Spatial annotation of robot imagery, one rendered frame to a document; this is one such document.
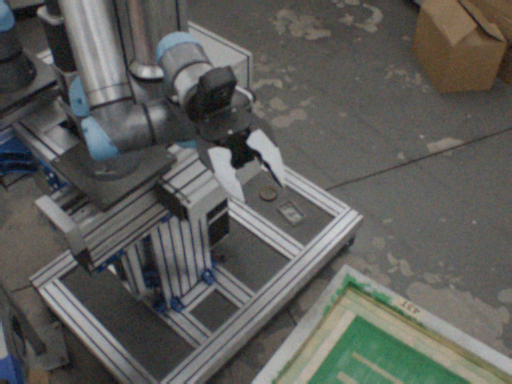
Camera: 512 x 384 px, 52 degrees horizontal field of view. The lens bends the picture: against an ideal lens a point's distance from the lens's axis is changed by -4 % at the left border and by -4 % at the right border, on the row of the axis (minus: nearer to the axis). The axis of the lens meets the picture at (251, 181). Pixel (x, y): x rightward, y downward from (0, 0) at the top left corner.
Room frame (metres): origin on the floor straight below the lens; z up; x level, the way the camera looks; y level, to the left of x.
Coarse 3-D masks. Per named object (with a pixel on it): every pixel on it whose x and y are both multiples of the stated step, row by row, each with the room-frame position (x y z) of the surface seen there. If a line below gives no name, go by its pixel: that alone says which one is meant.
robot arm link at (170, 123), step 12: (156, 108) 0.69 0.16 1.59; (168, 108) 0.69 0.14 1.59; (180, 108) 0.68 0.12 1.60; (156, 120) 0.67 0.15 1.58; (168, 120) 0.68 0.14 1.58; (180, 120) 0.68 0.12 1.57; (156, 132) 0.66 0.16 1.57; (168, 132) 0.67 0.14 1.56; (180, 132) 0.68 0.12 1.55; (192, 132) 0.68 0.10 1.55; (156, 144) 0.66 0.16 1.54; (180, 144) 0.69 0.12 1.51; (192, 144) 0.68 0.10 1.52
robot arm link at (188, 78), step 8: (200, 64) 0.67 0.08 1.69; (184, 72) 0.66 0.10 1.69; (192, 72) 0.65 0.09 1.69; (200, 72) 0.65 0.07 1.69; (176, 80) 0.66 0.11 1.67; (184, 80) 0.64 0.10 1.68; (192, 80) 0.64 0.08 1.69; (176, 88) 0.65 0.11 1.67; (184, 88) 0.63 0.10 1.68; (176, 96) 0.64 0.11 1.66; (184, 96) 0.62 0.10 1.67
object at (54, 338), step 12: (12, 300) 1.00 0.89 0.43; (24, 324) 0.99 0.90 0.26; (48, 324) 1.12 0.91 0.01; (60, 324) 1.13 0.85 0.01; (36, 336) 1.00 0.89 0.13; (48, 336) 1.07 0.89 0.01; (60, 336) 1.07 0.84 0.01; (36, 348) 0.98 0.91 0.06; (48, 348) 1.01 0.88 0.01; (60, 348) 1.01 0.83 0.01; (36, 360) 0.95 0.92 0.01; (48, 360) 0.95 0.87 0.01
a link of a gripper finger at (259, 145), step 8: (256, 136) 0.52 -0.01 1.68; (264, 136) 0.52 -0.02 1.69; (248, 144) 0.51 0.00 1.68; (256, 144) 0.51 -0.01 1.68; (264, 144) 0.51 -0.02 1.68; (272, 144) 0.50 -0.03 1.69; (256, 152) 0.50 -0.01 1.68; (264, 152) 0.49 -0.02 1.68; (272, 152) 0.49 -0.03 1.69; (264, 160) 0.48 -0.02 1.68; (272, 160) 0.48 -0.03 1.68; (280, 160) 0.48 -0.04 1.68; (272, 168) 0.46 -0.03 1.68; (280, 168) 0.47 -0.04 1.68; (272, 176) 0.46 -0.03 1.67; (280, 176) 0.45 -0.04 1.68; (280, 184) 0.45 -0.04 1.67
